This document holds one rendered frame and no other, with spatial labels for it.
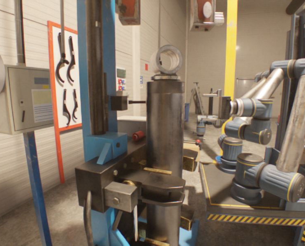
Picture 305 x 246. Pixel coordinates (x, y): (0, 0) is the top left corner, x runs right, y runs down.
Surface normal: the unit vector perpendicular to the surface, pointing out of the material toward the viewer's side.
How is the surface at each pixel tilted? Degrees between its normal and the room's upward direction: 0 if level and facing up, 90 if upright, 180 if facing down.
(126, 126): 90
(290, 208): 90
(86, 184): 90
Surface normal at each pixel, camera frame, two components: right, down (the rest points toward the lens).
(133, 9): -0.04, 0.18
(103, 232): -0.37, 0.16
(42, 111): 0.93, 0.07
